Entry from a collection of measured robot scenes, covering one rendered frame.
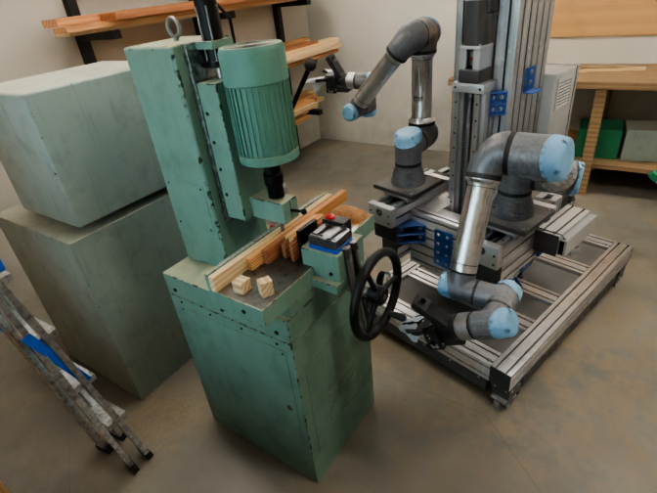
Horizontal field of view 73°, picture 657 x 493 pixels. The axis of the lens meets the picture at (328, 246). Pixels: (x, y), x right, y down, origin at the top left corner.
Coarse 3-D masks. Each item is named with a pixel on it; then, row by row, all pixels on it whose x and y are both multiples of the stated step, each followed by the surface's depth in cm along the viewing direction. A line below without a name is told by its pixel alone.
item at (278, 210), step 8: (264, 192) 142; (256, 200) 138; (264, 200) 136; (272, 200) 136; (280, 200) 135; (288, 200) 135; (296, 200) 138; (256, 208) 140; (264, 208) 138; (272, 208) 136; (280, 208) 134; (288, 208) 135; (296, 208) 139; (256, 216) 142; (264, 216) 140; (272, 216) 138; (280, 216) 136; (288, 216) 136; (296, 216) 140
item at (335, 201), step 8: (344, 192) 168; (328, 200) 162; (336, 200) 164; (344, 200) 169; (320, 208) 157; (328, 208) 161; (304, 216) 153; (272, 240) 141; (248, 256) 134; (256, 256) 134; (248, 264) 134; (256, 264) 135
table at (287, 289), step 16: (368, 224) 156; (256, 272) 133; (272, 272) 132; (288, 272) 131; (304, 272) 131; (224, 288) 128; (256, 288) 126; (288, 288) 125; (304, 288) 131; (320, 288) 132; (336, 288) 128; (224, 304) 127; (240, 304) 122; (256, 304) 120; (272, 304) 120; (288, 304) 127; (256, 320) 121; (272, 320) 122
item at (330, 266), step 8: (360, 240) 133; (304, 248) 131; (312, 248) 130; (360, 248) 134; (304, 256) 133; (312, 256) 131; (320, 256) 129; (328, 256) 127; (336, 256) 125; (352, 256) 132; (312, 264) 132; (320, 264) 130; (328, 264) 128; (336, 264) 126; (344, 264) 129; (320, 272) 132; (328, 272) 130; (336, 272) 128; (344, 272) 130; (336, 280) 129
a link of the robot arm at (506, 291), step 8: (504, 280) 124; (480, 288) 122; (488, 288) 122; (496, 288) 121; (504, 288) 121; (512, 288) 120; (520, 288) 122; (480, 296) 122; (488, 296) 121; (496, 296) 119; (504, 296) 118; (512, 296) 119; (520, 296) 121; (480, 304) 123; (504, 304) 116; (512, 304) 117
